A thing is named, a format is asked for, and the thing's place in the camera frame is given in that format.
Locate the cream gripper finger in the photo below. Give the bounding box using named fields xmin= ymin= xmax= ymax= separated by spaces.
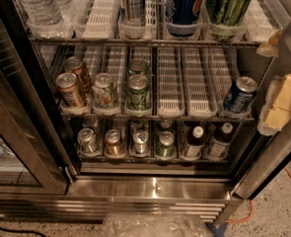
xmin=256 ymin=29 xmax=283 ymax=57
xmin=257 ymin=73 xmax=291 ymax=136

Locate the silver blue redbull can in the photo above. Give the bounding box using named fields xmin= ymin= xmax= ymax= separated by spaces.
xmin=121 ymin=0 xmax=146 ymax=27

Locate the blue can middle shelf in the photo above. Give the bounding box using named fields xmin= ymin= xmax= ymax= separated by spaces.
xmin=223 ymin=76 xmax=257 ymax=114

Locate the tall green can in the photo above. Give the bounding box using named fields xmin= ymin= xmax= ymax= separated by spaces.
xmin=206 ymin=0 xmax=251 ymax=41

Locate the blue pepsi can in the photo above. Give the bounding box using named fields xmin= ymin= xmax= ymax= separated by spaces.
xmin=165 ymin=0 xmax=203 ymax=37

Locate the green can bottom shelf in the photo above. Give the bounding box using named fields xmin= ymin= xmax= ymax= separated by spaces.
xmin=156 ymin=131 xmax=175 ymax=159

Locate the green can behind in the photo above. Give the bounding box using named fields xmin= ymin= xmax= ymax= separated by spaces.
xmin=127 ymin=59 xmax=149 ymax=76

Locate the green can front middle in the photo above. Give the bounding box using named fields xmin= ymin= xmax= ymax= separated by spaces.
xmin=126 ymin=74 xmax=150 ymax=111

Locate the silver can bottom shelf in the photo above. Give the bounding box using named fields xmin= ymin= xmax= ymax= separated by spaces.
xmin=133 ymin=130 xmax=148 ymax=154

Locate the white green can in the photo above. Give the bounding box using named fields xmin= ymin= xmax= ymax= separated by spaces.
xmin=92 ymin=73 xmax=118 ymax=109

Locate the steel fridge cabinet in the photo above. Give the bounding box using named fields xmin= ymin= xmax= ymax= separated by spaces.
xmin=0 ymin=0 xmax=291 ymax=223

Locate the gold can bottom shelf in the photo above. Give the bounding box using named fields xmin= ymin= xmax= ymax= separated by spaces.
xmin=105 ymin=129 xmax=122 ymax=157

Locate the gold can behind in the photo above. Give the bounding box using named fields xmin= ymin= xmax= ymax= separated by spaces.
xmin=63 ymin=56 xmax=92 ymax=96

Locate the green silver can bottom left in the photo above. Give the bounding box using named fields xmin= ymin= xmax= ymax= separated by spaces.
xmin=77 ymin=128 xmax=99 ymax=154

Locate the gold can front left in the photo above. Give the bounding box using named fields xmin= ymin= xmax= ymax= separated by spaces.
xmin=56 ymin=72 xmax=86 ymax=108

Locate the glass fridge door left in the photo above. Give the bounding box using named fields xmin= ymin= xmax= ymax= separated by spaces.
xmin=0 ymin=0 xmax=67 ymax=195

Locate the dark bottle white cap right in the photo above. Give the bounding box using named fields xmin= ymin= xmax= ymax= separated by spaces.
xmin=206 ymin=122 xmax=233 ymax=160

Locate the dark bottle white cap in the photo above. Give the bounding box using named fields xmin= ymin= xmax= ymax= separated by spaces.
xmin=206 ymin=122 xmax=233 ymax=160
xmin=183 ymin=126 xmax=205 ymax=159

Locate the dark bottle white cap left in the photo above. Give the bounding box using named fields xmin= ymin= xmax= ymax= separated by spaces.
xmin=183 ymin=126 xmax=205 ymax=159

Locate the clear plastic bag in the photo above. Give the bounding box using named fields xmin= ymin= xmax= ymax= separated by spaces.
xmin=102 ymin=213 xmax=214 ymax=237

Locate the middle wire shelf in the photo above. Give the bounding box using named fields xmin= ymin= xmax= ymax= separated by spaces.
xmin=62 ymin=113 xmax=255 ymax=121

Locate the wire shelf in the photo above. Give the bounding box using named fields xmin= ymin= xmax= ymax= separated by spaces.
xmin=62 ymin=113 xmax=255 ymax=121
xmin=29 ymin=37 xmax=259 ymax=48

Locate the top wire shelf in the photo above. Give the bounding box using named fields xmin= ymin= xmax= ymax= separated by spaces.
xmin=29 ymin=37 xmax=259 ymax=48

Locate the black cable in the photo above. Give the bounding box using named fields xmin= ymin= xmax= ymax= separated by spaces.
xmin=0 ymin=216 xmax=47 ymax=237

